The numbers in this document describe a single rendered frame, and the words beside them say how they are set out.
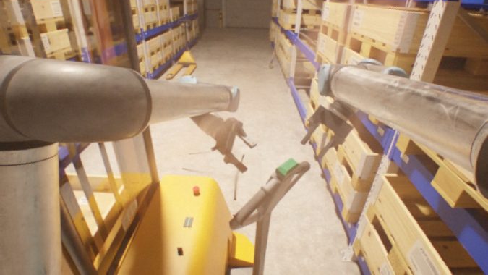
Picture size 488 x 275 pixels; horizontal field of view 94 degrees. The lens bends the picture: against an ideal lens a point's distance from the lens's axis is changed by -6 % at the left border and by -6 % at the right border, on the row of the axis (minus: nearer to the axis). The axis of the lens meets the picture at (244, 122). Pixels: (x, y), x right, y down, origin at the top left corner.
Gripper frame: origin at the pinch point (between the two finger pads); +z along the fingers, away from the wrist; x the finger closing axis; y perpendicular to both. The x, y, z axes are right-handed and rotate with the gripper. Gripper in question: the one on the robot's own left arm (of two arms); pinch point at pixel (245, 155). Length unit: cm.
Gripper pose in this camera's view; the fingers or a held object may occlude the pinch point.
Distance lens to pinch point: 88.2
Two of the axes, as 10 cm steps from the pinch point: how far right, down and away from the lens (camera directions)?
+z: 6.8, 5.8, -4.6
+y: -7.0, 3.2, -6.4
